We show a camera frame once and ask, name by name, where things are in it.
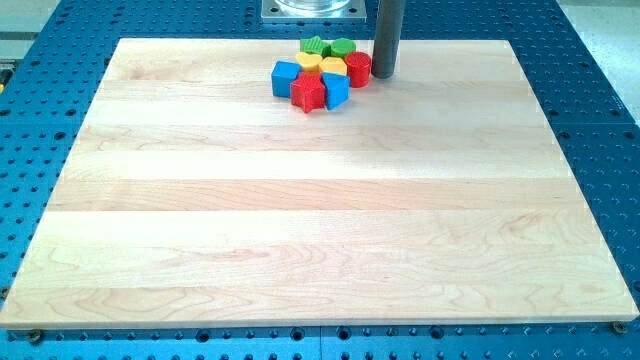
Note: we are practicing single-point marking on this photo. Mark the right board stop screw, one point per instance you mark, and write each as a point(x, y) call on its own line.
point(619, 328)

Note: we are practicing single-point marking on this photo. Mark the blue cube block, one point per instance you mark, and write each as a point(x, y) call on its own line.
point(282, 76)

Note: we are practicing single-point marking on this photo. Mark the yellow heart block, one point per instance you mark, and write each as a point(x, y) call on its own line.
point(309, 62)

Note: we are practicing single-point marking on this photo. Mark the red star block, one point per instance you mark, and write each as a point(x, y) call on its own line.
point(308, 92)

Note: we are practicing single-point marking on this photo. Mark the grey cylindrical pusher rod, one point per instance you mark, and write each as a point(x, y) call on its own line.
point(387, 36)

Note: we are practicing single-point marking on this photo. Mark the yellow pentagon block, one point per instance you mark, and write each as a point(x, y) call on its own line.
point(334, 65)

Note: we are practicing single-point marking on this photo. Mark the green star block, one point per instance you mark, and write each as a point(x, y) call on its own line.
point(315, 45)

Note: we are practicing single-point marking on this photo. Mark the board stop screw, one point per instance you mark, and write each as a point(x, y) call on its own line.
point(619, 328)
point(34, 336)

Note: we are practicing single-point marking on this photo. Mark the blue pentagon block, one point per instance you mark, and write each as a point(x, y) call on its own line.
point(337, 89)

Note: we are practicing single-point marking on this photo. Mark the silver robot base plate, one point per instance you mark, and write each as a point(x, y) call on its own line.
point(286, 11)

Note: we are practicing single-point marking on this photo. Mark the red cylinder block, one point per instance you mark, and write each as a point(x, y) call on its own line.
point(358, 68)

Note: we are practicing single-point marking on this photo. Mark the left board stop screw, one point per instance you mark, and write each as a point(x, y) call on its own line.
point(34, 336)

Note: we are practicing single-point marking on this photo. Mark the light wooden board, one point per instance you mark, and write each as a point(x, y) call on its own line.
point(192, 197)

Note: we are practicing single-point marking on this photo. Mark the green cylinder block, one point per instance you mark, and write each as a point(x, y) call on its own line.
point(341, 47)

